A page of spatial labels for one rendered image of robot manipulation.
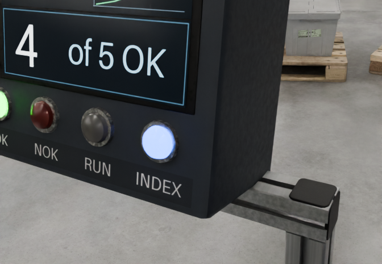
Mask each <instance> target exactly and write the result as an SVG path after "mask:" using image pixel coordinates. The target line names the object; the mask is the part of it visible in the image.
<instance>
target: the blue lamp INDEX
mask: <svg viewBox="0 0 382 264"><path fill-rule="evenodd" d="M140 139H141V145H142V148H143V151H144V153H145V154H146V156H147V157H148V158H149V159H151V160H152V161H154V162H158V163H164V162H169V161H171V160H172V159H174V158H175V156H176V155H177V152H178V148H179V140H178V135H177V133H176V131H175V129H174V128H173V127H172V126H171V125H170V124H169V123H167V122H165V121H163V120H154V121H152V122H150V123H148V124H147V125H146V126H145V127H144V129H143V131H142V134H141V138H140Z"/></svg>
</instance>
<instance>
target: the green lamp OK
mask: <svg viewBox="0 0 382 264"><path fill-rule="evenodd" d="M11 111H12V103H11V99H10V96H9V94H8V92H7V91H6V90H5V89H4V88H2V87H0V121H5V120H7V119H8V118H9V117H10V115H11Z"/></svg>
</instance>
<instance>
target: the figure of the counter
mask: <svg viewBox="0 0 382 264"><path fill-rule="evenodd" d="M2 28H3V69H4V74H5V75H9V76H15V77H21V78H26V79H33V80H37V81H42V82H48V83H51V10H43V9H29V8H21V7H7V6H2Z"/></svg>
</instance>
